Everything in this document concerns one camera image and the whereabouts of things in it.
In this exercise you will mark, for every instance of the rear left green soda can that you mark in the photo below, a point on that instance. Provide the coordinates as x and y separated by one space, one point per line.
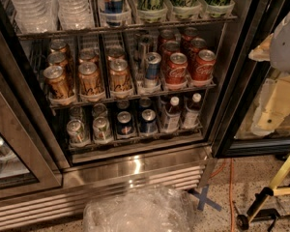
77 112

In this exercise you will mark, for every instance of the front left green soda can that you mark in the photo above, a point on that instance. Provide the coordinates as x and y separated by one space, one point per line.
76 131

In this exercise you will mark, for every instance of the green soda can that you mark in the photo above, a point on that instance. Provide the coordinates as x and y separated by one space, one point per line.
77 112
99 110
76 131
101 128

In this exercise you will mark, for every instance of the fridge glass door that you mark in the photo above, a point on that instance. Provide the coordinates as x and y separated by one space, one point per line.
253 110
25 164

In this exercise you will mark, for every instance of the blue tape cross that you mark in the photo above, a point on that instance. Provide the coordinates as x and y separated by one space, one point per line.
204 200

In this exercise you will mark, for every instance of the clear plastic bag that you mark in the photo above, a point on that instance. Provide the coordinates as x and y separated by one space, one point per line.
156 209

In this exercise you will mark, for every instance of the gold can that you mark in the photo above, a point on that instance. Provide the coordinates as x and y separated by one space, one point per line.
57 81
90 79
88 55
58 58
115 52
59 45
120 76

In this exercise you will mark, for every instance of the left fridge glass door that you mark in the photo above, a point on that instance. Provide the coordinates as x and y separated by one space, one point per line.
25 164

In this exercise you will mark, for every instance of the rear right gold can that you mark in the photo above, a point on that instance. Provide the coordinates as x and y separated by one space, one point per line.
115 52

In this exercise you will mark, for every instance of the pepsi can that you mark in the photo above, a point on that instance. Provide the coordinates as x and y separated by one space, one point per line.
144 103
124 123
123 105
148 121

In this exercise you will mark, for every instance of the rear middle gold can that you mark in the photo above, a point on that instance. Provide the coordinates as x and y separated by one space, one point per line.
88 55

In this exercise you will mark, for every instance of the right clear water bottle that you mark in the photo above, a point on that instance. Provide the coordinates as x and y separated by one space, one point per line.
75 14

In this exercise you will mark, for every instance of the front right coca-cola can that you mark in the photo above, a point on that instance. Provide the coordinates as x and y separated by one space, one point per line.
203 65

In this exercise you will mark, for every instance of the front middle gold can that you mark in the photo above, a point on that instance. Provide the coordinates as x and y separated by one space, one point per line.
90 79

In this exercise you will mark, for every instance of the right fridge glass door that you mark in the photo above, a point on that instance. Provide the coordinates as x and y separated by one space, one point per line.
253 110

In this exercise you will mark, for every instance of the middle left coca-cola can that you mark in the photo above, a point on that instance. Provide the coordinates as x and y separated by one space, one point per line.
167 49

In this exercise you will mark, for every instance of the steel fridge cabinet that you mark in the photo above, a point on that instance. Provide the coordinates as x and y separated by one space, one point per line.
182 159

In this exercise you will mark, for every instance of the middle right coca-cola can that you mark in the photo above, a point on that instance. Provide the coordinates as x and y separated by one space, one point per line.
195 45

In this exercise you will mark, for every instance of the front left gold can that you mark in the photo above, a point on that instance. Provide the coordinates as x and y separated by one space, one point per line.
57 81

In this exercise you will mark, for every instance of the white-capped bottle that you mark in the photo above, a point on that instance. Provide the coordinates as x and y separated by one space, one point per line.
192 110
171 115

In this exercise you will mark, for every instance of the rear silver slim can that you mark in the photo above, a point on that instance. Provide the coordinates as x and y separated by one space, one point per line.
145 45

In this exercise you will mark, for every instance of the left white-capped bottle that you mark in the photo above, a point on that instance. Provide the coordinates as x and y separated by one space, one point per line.
171 115

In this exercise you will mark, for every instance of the coca-cola can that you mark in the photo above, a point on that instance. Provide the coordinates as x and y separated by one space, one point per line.
188 34
195 45
167 49
203 65
165 35
176 68

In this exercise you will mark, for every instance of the rear left gold can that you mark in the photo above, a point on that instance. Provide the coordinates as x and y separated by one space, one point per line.
59 45

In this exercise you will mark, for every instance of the middle left gold can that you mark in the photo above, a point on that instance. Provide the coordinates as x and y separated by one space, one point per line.
58 58

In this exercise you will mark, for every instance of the front left coca-cola can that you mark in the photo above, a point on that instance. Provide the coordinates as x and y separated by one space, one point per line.
176 68

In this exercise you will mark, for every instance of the blue silver energy can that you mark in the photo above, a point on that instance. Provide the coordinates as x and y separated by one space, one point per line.
152 69

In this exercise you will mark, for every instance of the front right gold can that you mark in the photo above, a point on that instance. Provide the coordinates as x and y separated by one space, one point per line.
120 76

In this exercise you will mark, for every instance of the left clear water bottle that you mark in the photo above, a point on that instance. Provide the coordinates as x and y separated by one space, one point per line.
36 16

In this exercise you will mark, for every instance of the yellow black stand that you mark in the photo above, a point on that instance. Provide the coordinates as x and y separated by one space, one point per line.
256 211

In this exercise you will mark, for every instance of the rear right coca-cola can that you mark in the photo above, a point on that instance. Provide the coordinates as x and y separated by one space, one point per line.
188 34

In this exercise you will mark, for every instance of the rear left coca-cola can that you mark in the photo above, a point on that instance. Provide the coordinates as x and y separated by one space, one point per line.
165 35

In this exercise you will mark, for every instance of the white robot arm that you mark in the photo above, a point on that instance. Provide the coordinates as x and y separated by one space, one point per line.
275 48

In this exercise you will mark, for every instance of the clear water bottle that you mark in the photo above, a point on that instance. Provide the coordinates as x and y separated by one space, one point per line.
75 14
36 16

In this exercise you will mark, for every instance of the right white-capped bottle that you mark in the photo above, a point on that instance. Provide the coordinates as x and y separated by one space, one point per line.
192 110

